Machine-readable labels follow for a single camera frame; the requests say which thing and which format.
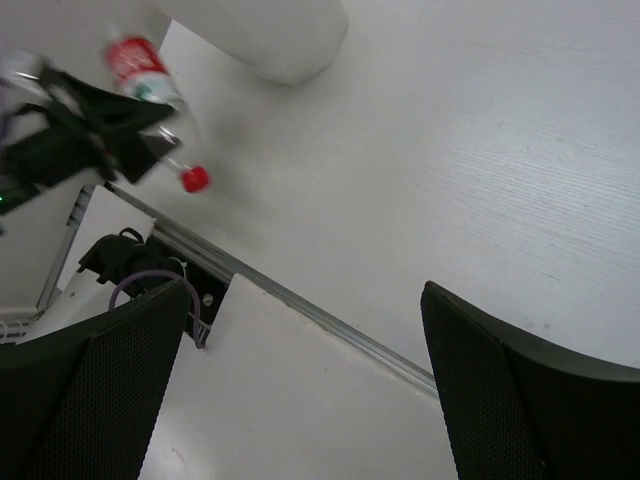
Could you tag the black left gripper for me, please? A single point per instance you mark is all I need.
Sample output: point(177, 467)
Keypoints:
point(72, 142)

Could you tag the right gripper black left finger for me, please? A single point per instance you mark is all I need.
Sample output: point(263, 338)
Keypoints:
point(82, 402)

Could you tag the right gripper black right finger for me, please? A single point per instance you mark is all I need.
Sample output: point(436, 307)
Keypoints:
point(517, 406)

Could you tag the red label plastic bottle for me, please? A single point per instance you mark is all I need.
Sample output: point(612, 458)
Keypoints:
point(140, 73)

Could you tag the white octagonal bin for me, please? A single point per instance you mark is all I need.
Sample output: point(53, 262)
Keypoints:
point(287, 42)

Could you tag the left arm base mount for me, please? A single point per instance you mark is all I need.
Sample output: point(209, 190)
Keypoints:
point(210, 289)

